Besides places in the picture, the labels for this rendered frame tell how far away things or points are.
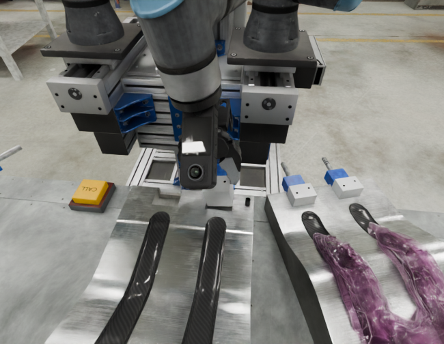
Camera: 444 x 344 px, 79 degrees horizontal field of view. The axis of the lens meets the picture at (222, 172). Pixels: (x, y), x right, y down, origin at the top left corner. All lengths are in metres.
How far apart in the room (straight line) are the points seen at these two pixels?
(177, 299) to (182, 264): 0.06
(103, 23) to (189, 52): 0.58
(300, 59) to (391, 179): 1.50
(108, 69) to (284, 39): 0.48
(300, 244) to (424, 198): 1.62
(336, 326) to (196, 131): 0.35
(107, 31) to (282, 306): 0.79
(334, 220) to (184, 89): 0.41
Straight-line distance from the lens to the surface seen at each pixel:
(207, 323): 0.44
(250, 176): 1.53
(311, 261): 0.50
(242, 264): 0.48
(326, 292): 0.48
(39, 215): 0.76
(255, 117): 0.71
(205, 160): 0.35
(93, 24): 0.86
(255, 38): 0.78
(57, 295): 0.63
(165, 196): 0.59
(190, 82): 0.33
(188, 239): 0.50
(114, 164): 2.03
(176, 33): 0.30
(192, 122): 0.37
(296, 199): 0.58
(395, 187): 2.08
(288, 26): 0.77
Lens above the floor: 1.32
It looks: 46 degrees down
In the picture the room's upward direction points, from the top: straight up
